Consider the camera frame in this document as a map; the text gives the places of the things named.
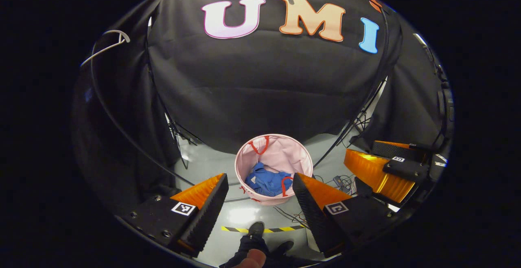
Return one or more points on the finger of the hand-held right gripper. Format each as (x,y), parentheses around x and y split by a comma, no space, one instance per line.
(374,172)
(395,150)

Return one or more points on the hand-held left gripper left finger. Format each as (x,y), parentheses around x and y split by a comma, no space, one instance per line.
(207,215)

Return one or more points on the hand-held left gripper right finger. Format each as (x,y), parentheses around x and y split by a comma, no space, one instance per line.
(311,215)

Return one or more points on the pink laundry hamper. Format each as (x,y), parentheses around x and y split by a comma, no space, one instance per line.
(285,154)

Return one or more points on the black clothes rack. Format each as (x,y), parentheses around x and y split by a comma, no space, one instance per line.
(329,152)

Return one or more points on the black power adapter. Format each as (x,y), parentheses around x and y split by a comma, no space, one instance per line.
(338,181)

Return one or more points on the yellow black floor tape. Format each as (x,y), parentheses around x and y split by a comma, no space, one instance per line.
(276,229)

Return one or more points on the person's black shoe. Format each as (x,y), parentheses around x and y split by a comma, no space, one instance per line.
(256,228)
(285,246)

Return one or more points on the black tripod stand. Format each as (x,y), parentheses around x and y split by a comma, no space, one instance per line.
(179,131)
(362,117)

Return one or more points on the person's dark trousers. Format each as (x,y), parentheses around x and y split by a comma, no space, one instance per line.
(248,245)

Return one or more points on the black backdrop cloth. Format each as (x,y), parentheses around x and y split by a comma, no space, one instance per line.
(260,76)

